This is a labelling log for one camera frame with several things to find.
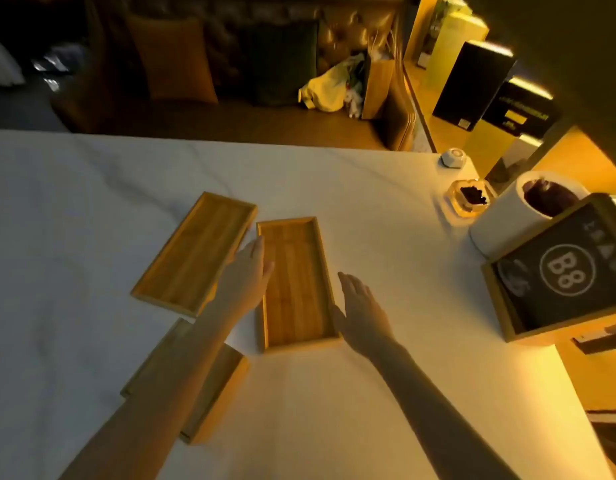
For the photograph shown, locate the person's left hand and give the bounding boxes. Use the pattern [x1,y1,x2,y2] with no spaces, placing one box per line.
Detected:
[207,236,275,324]

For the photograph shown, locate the person's right hand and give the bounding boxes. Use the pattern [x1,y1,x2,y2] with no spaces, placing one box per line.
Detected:
[329,272,397,359]

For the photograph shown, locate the wooden tray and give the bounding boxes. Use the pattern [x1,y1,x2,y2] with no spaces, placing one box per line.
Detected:
[256,216,343,353]
[130,191,258,318]

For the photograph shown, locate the wooden box with round hole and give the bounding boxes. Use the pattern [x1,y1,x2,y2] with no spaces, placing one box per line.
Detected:
[120,318,250,445]

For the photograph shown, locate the person's left forearm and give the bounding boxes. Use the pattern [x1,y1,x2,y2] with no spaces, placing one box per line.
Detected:
[60,302,240,480]

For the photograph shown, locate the person's right forearm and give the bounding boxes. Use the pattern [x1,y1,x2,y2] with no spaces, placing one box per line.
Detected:
[373,340,520,480]

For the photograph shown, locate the brown leather sofa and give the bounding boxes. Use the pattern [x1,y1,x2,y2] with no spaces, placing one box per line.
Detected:
[50,0,417,151]

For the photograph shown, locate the glass ashtray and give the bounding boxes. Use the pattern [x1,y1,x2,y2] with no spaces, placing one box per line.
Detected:
[445,178,497,218]

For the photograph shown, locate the white cylindrical bin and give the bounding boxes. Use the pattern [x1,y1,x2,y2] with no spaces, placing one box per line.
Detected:
[469,170,589,259]

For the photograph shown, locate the white call button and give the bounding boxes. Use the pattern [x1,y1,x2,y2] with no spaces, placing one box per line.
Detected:
[439,148,468,169]

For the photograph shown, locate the white marble table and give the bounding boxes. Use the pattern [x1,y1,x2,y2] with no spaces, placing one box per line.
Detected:
[0,128,616,480]

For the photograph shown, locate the wooden framed black sign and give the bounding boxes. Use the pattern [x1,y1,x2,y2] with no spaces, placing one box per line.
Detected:
[481,193,616,343]

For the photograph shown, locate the small white plush toy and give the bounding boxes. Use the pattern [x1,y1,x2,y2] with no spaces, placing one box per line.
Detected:
[343,87,363,119]

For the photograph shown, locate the yellow plastic bag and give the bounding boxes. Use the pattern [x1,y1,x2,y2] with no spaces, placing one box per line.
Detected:
[297,53,365,113]

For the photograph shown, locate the dark green cushion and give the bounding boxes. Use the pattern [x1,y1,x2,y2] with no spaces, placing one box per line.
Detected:
[237,19,320,107]

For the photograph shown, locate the grey white upright book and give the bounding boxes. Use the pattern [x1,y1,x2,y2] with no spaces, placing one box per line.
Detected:
[487,134,544,191]

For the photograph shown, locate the orange cushion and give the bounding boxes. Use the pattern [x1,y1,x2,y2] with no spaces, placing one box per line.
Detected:
[125,13,218,105]

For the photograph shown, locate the yellow wooden side ledge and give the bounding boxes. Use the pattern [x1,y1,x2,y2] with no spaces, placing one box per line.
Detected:
[403,59,616,411]

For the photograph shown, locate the brown paper bag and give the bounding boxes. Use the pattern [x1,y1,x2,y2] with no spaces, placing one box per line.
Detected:
[361,32,397,121]

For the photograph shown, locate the plain black book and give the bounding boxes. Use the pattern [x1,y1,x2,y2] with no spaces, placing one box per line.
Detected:
[431,40,517,131]

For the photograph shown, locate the black and yellow book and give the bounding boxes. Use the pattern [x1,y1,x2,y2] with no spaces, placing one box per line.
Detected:
[463,77,559,178]

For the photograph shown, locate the white curtain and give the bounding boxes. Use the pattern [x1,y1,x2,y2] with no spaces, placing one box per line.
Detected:
[0,29,26,87]

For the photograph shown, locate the dark wooden overhead panel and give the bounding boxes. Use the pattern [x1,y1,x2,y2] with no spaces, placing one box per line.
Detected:
[457,0,616,181]

